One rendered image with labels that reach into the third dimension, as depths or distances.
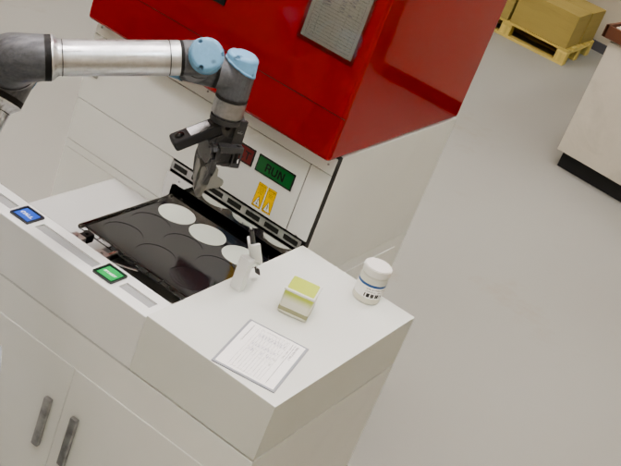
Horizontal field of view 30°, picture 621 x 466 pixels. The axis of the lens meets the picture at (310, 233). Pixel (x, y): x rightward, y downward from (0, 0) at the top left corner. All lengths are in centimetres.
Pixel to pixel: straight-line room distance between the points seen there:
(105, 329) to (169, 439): 28
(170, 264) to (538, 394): 234
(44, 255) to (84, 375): 28
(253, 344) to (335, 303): 34
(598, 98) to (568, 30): 244
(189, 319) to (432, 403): 204
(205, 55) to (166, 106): 72
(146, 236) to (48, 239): 33
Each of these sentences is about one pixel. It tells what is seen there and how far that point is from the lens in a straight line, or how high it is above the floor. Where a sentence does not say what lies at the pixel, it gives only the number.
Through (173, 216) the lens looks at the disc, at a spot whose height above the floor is 90.
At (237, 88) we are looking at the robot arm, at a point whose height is 139.
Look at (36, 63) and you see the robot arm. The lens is 240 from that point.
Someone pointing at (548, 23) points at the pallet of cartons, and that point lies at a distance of 953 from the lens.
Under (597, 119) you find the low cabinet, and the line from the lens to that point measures 711.
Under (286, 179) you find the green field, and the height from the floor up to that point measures 110.
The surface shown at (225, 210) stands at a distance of 306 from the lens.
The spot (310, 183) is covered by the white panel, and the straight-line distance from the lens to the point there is 291.
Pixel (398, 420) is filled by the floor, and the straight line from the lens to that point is 425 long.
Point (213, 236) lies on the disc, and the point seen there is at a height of 90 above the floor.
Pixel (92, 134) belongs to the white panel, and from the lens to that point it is 332.
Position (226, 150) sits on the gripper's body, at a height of 123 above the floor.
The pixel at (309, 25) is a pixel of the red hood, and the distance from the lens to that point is 279.
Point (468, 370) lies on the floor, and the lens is 473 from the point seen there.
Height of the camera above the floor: 231
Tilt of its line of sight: 26 degrees down
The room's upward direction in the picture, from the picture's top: 22 degrees clockwise
